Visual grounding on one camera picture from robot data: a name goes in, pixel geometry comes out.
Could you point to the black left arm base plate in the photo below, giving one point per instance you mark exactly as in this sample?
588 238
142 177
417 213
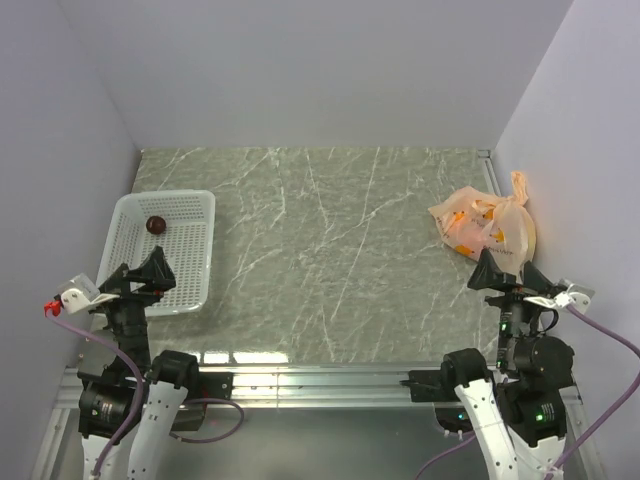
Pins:
216 385

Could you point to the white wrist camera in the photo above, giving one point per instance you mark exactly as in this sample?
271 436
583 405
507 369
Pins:
76 295
575 295

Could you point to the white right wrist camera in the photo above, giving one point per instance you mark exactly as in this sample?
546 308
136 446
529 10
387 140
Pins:
575 295

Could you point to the orange banana-print plastic bag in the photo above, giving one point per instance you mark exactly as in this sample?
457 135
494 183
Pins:
470 221

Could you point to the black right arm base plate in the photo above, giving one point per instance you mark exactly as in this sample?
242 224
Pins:
426 386

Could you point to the white perforated plastic basket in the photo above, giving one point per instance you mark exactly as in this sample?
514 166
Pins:
187 243

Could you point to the dark red round fruit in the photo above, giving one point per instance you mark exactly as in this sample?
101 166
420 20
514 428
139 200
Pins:
155 225

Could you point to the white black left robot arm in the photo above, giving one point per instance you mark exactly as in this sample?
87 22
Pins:
127 406

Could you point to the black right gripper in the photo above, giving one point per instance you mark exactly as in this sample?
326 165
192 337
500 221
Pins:
486 271

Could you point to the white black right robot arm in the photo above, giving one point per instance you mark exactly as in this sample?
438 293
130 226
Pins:
516 410

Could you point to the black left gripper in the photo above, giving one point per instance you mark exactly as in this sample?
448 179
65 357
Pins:
155 274

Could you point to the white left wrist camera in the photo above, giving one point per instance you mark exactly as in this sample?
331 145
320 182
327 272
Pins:
76 295

